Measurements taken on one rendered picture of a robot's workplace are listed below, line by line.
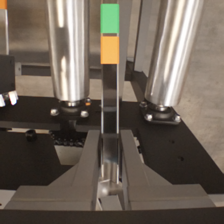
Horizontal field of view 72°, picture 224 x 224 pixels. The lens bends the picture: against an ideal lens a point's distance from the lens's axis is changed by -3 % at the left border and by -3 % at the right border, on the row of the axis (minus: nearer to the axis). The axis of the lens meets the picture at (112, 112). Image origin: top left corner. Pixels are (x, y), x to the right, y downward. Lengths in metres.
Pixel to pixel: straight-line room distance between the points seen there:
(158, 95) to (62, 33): 0.31
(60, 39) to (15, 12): 1.09
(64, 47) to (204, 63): 1.31
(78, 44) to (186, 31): 0.27
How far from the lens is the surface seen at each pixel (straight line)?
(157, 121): 0.52
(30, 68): 1.14
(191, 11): 0.47
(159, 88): 0.48
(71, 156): 1.44
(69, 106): 0.52
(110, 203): 0.32
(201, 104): 1.72
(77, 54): 0.44
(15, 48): 1.54
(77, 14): 0.44
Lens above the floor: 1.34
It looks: 62 degrees down
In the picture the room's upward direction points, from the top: 178 degrees clockwise
